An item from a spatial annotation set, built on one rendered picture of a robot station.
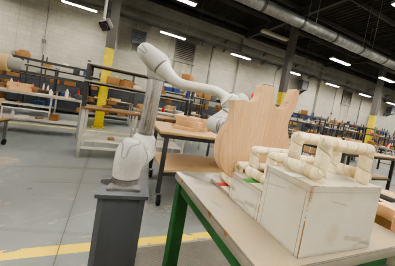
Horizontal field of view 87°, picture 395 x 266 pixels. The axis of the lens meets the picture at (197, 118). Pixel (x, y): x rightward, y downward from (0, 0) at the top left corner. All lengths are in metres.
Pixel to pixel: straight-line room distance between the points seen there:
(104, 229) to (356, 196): 1.13
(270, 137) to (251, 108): 0.16
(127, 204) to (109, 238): 0.20
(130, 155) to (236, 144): 0.63
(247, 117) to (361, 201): 0.42
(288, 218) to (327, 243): 0.11
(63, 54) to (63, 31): 1.05
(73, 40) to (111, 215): 10.89
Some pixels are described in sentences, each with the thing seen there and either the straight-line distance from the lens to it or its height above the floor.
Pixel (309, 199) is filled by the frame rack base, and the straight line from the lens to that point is 0.56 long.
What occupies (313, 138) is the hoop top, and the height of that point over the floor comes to 1.20.
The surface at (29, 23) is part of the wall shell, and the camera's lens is 12.25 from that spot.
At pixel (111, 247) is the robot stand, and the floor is 0.40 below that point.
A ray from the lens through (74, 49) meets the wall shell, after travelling 11.75.
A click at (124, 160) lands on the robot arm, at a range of 1.23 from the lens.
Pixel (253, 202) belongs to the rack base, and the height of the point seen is 0.97.
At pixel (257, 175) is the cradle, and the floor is 1.05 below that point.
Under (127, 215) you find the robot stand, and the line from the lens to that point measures 1.30.
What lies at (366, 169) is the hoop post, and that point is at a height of 1.14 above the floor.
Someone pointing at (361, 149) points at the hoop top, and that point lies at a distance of 0.67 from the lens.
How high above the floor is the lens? 1.23
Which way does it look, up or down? 3 degrees down
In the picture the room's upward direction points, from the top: 10 degrees clockwise
